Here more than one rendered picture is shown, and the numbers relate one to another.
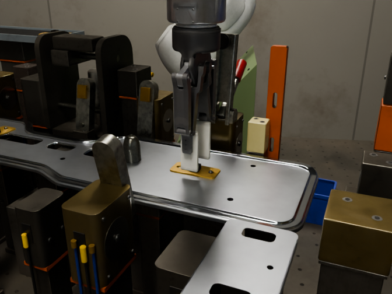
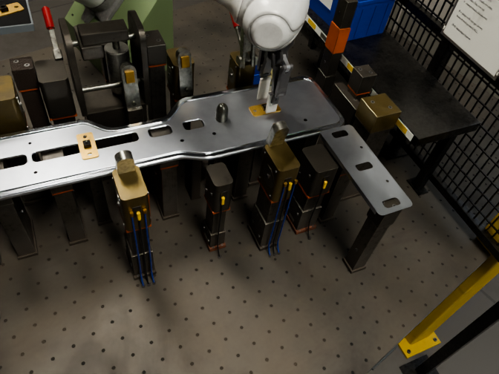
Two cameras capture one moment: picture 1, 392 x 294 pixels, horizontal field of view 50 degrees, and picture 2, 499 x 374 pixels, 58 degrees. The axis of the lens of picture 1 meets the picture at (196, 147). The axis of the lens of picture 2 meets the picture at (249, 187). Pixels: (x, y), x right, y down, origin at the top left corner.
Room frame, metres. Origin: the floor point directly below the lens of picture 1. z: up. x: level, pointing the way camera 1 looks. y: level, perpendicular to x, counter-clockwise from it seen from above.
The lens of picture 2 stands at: (0.11, 0.77, 1.81)
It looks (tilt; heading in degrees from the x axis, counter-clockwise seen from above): 50 degrees down; 306
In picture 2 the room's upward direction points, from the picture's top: 10 degrees clockwise
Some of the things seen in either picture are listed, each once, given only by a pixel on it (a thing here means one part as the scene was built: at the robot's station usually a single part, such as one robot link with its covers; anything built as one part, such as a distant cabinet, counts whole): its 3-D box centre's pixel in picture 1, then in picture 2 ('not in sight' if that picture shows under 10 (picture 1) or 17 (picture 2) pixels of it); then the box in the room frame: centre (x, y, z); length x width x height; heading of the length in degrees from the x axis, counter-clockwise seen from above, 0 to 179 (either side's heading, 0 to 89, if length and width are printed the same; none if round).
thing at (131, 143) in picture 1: (132, 151); (221, 113); (0.71, 0.12, 1.02); 0.03 x 0.03 x 0.07
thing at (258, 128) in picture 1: (254, 204); not in sight; (0.75, -0.12, 0.88); 0.04 x 0.04 x 0.37; 67
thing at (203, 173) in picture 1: (195, 167); (265, 107); (0.67, 0.00, 1.01); 0.08 x 0.04 x 0.01; 67
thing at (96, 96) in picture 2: (93, 133); (113, 101); (1.00, 0.26, 0.95); 0.18 x 0.13 x 0.49; 67
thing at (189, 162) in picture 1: (189, 151); (272, 102); (0.64, 0.01, 1.05); 0.03 x 0.01 x 0.07; 67
